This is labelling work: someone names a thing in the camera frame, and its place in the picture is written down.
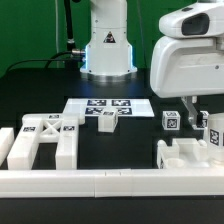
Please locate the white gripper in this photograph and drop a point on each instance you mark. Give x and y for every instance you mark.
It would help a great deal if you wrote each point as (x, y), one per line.
(188, 60)

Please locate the white chair seat part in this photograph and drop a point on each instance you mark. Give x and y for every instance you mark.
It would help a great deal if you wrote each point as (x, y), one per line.
(185, 153)

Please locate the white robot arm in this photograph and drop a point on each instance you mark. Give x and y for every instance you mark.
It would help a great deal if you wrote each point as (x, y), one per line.
(109, 54)

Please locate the white tagged cube right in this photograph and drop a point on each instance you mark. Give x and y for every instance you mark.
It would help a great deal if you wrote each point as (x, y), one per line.
(204, 122)

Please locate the white tagged cube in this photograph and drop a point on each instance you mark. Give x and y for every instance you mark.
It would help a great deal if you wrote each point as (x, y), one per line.
(171, 120)
(204, 122)

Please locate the white tagged cube left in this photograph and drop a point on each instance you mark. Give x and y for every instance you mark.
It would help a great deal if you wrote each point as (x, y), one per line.
(171, 120)

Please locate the white marker base plate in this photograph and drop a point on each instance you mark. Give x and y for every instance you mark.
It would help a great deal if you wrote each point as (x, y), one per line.
(125, 107)

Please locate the white front fence wall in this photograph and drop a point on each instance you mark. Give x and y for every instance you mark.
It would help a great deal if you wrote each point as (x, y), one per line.
(111, 183)

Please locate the white fence wall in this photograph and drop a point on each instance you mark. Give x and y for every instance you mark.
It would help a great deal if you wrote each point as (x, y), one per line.
(111, 183)
(6, 142)

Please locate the white chair back frame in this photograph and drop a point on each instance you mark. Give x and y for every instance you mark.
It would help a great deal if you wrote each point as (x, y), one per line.
(59, 128)

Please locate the white left fence wall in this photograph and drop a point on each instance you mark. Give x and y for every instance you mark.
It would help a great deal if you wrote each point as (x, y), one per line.
(6, 142)

